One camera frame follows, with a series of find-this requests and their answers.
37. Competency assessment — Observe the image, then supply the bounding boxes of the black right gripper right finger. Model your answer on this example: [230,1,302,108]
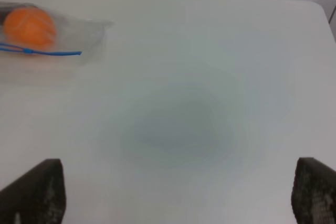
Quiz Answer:
[291,157,335,224]

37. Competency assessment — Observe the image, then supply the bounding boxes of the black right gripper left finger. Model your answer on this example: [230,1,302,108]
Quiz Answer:
[1,158,65,223]

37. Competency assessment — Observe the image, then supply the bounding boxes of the clear zip bag blue seal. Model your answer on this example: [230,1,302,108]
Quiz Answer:
[1,5,113,81]

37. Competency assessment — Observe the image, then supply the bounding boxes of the orange ball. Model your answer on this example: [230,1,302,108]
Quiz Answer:
[3,7,57,50]

